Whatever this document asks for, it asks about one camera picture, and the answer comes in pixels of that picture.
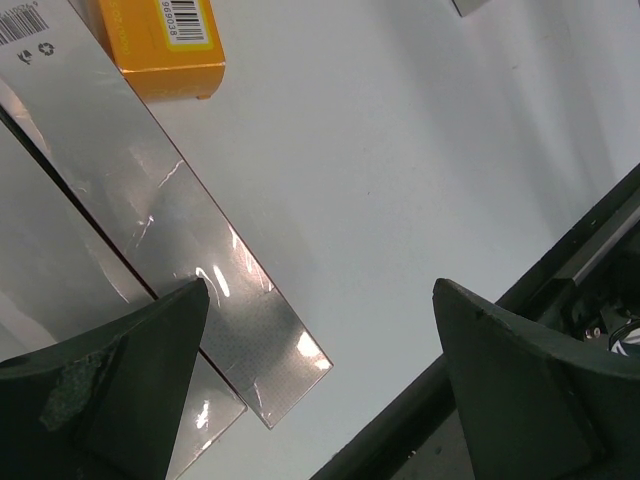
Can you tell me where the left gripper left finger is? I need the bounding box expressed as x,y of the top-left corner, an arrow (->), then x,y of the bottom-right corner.
1,279 -> 209,479

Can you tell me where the silver toothpaste box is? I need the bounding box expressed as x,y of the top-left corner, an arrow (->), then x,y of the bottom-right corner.
1,115 -> 245,479
1,1 -> 332,427

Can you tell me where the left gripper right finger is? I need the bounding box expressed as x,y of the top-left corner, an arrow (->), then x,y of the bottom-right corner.
433,279 -> 639,479

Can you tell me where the orange toothpaste box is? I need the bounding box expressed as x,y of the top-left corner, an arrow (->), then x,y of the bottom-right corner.
93,0 -> 226,102

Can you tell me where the left silver toothpaste box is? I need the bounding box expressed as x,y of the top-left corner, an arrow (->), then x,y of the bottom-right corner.
1,115 -> 245,479

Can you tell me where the red 3D toothpaste box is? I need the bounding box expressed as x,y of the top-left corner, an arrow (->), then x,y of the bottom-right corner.
451,0 -> 489,18

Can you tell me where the right silver toothpaste box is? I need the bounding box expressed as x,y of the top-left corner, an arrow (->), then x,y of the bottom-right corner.
1,1 -> 332,427

